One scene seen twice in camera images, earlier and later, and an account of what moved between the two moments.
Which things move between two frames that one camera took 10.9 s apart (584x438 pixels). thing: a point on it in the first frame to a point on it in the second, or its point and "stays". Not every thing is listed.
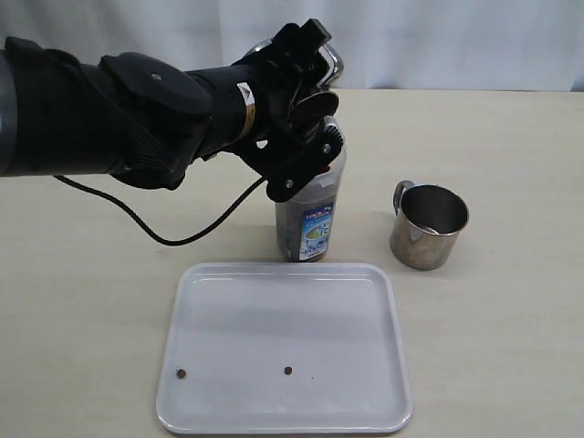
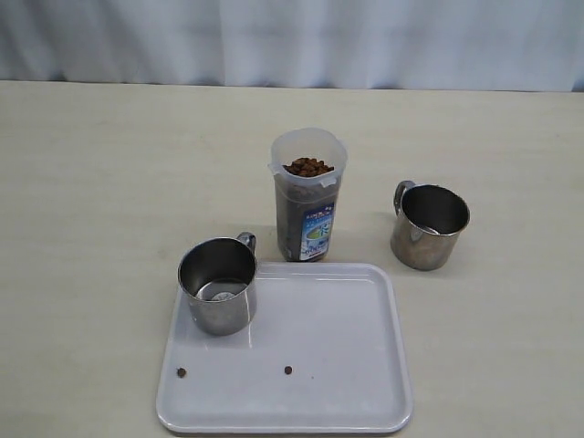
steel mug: [333, 56] to [219, 276]
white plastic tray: [284, 348] stays
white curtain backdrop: [406, 45] stays
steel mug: [428, 220] stays
